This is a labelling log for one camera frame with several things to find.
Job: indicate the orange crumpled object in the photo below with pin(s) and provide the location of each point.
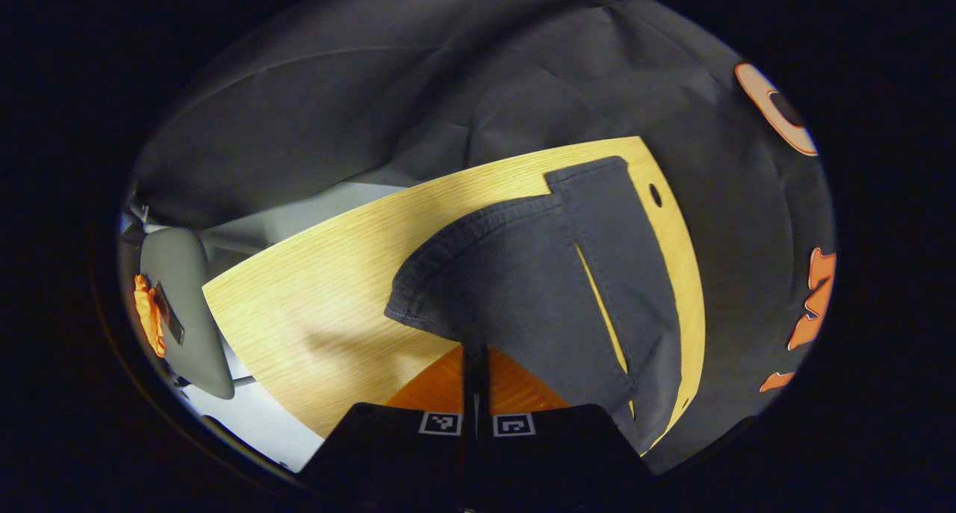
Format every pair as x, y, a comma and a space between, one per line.
148, 315

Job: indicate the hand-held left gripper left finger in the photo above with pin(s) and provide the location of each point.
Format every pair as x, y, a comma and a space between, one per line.
403, 453

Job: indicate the dark blue jeans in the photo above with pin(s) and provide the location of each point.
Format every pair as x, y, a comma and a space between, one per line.
523, 289

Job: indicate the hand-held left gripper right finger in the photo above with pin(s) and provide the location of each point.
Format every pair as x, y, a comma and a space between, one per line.
553, 453

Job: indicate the grey chair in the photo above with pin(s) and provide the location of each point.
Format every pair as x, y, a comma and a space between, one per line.
194, 326

